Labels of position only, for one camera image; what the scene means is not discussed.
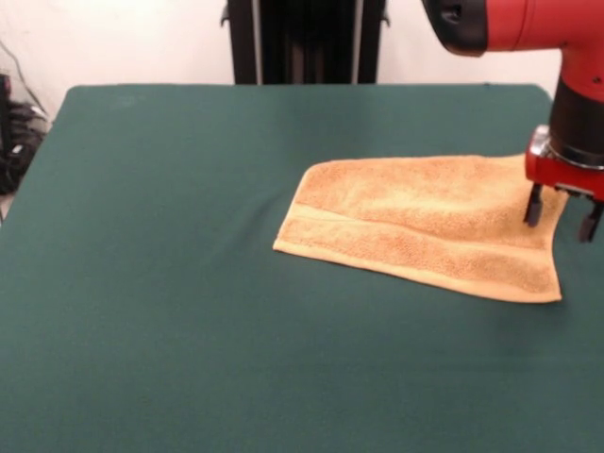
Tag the dark green table cloth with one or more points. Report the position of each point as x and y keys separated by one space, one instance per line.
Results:
x=189 y=330

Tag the black upright stand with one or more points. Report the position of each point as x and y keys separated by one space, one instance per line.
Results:
x=307 y=42

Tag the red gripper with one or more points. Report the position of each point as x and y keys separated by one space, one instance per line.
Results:
x=552 y=172

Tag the black box device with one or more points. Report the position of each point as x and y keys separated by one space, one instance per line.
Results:
x=4 y=108

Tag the tan terry towel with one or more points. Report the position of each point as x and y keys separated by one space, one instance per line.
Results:
x=415 y=226

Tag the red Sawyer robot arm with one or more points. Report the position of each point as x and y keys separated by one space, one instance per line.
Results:
x=542 y=23

